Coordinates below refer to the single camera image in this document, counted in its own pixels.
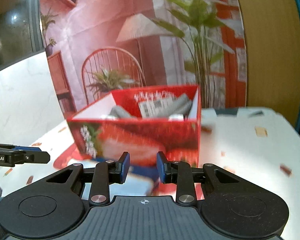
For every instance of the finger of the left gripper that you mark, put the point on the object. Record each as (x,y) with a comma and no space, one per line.
(26,154)

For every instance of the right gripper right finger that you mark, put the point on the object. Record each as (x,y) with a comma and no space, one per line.
(180,174)

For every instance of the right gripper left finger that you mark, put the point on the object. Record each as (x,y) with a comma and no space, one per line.
(107,173)

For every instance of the grey knitted cloth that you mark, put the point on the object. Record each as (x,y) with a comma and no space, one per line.
(166,107)

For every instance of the printed living room backdrop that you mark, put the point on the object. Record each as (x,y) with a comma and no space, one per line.
(95,46)

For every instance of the red strawberry cardboard box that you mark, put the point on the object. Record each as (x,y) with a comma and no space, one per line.
(113,124)

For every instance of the cartoon bear tablecloth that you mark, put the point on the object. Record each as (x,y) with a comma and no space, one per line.
(256,144)

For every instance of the dark glass window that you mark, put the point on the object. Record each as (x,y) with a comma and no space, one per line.
(20,33)

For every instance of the wooden wall panel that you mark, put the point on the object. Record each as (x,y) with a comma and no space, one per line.
(272,35)

